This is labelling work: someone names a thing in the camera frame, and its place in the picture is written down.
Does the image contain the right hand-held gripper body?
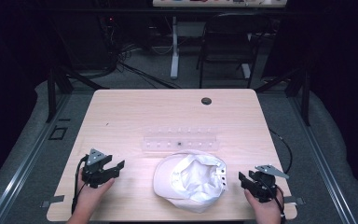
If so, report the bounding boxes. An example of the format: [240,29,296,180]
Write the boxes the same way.
[247,164,290,203]

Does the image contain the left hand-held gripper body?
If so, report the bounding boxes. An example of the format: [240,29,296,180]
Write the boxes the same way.
[81,147,119,189]

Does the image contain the person's left hand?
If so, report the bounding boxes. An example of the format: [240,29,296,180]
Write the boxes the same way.
[75,168,117,217]

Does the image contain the person's right hand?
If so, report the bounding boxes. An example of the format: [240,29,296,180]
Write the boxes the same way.
[243,188,284,224]

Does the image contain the white baseball cap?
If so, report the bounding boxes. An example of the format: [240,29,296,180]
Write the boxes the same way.
[152,149,229,215]

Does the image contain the black tape square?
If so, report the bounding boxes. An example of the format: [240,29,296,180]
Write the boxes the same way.
[48,125,69,141]

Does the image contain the clear plastic hook rack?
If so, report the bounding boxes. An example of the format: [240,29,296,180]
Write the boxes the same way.
[141,125,221,154]

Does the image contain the white desk leg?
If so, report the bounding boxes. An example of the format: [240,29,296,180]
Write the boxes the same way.
[170,16,181,80]
[241,63,252,79]

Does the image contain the black chair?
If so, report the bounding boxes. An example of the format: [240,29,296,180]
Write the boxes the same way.
[196,12,274,90]

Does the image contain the light desk top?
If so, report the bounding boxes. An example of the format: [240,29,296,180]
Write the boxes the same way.
[152,0,289,8]

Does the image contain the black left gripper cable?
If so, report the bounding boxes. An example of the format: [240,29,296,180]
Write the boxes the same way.
[71,155,90,216]

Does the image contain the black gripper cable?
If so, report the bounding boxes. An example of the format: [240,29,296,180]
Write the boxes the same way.
[259,128,294,224]
[71,155,90,216]

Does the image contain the grey metal table bracket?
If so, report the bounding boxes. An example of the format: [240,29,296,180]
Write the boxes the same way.
[283,196,306,206]
[39,194,66,209]

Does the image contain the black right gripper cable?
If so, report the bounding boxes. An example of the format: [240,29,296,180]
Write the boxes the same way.
[259,128,294,224]

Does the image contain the metal floor rail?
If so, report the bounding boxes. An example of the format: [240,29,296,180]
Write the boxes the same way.
[286,92,358,224]
[0,92,73,224]

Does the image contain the black frame strut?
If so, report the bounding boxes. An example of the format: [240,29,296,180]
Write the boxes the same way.
[45,65,110,124]
[254,65,312,127]

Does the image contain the black floor cables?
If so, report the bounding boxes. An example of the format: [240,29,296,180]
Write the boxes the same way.
[117,43,182,91]

